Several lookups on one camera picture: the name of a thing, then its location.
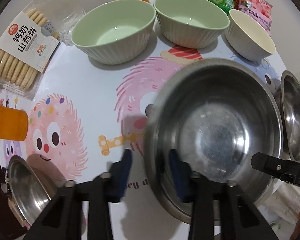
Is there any clear drinking glass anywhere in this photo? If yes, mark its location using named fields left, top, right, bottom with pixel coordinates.
left=49, top=0, right=85, bottom=46

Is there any cream ceramic bowl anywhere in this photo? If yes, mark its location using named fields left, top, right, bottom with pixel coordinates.
left=225, top=9, right=276, bottom=61

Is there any large steel bowl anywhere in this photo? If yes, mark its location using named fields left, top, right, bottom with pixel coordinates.
left=144, top=58, right=283, bottom=223
left=8, top=155, right=57, bottom=225

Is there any small steel bowl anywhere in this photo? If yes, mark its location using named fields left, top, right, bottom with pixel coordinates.
left=274, top=70, right=300, bottom=161

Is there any biscuit box clear plastic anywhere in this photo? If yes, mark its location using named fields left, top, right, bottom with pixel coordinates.
left=0, top=0, right=60, bottom=99

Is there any green ceramic bowl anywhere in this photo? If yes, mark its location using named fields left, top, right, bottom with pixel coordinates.
left=153, top=0, right=230, bottom=49
left=71, top=0, right=156, bottom=65

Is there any pink snack bag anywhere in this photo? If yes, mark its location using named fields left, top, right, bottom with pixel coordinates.
left=238, top=0, right=273, bottom=35

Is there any orange drink bottle front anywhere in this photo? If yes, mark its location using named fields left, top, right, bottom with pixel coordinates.
left=0, top=106, right=28, bottom=141

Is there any orange snack packet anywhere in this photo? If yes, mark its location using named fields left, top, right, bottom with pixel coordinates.
left=233, top=0, right=239, bottom=9

